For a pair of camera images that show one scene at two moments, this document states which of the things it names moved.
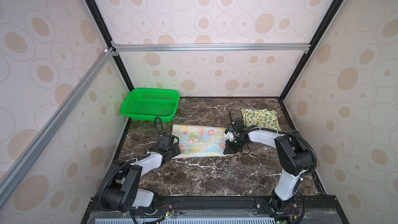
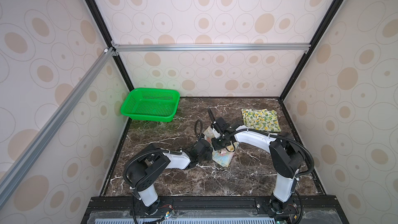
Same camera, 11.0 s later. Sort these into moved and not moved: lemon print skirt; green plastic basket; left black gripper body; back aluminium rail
Moved: left black gripper body
Not moved: back aluminium rail; lemon print skirt; green plastic basket
